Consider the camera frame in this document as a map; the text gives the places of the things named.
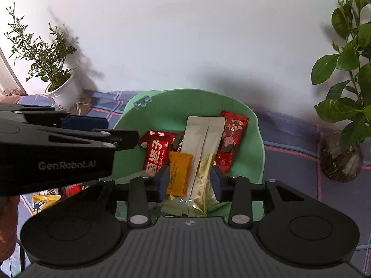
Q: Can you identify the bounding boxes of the leafy plant in glass vase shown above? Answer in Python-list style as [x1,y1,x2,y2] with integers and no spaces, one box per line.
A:
[311,0,371,183]

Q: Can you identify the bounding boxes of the yellow cartoon snack packet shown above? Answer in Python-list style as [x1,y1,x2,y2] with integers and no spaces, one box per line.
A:
[32,193,61,215]

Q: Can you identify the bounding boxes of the person's left hand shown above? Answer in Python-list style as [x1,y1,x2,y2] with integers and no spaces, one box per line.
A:
[0,195,21,259]

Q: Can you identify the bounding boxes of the square red snack packet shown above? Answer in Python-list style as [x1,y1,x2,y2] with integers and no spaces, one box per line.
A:
[62,183,83,198]

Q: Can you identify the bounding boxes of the dark red snack bar packet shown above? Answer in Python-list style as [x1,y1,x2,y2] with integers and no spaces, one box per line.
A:
[138,131,178,178]

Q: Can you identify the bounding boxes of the green plastic bowl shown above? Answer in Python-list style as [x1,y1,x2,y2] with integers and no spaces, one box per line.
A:
[112,88,266,218]

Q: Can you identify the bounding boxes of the pink floral curtain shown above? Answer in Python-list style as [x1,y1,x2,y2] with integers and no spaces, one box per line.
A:
[0,46,28,97]

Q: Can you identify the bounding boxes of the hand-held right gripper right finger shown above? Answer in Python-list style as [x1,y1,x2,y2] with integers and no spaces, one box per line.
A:
[210,165,314,228]

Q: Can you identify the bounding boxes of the red floral snack packet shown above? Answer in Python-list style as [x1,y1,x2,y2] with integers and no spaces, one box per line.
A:
[217,110,249,172]

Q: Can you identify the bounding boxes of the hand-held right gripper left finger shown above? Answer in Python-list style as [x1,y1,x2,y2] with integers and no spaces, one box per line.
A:
[85,164,170,228]

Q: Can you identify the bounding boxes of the potted plant in white pot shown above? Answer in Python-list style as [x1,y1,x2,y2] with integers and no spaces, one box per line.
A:
[4,2,85,112]

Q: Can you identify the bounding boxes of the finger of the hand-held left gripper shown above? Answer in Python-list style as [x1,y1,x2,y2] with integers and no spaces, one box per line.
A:
[0,103,109,131]
[48,128,140,151]

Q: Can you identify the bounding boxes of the gold and white long packet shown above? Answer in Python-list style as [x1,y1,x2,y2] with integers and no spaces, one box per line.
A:
[162,116,226,218]

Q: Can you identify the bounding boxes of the blue plaid cloth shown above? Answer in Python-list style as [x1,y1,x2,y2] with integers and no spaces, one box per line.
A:
[0,90,371,278]

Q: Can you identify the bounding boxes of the mustard yellow snack packet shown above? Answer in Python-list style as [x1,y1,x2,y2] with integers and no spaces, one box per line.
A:
[166,151,194,196]

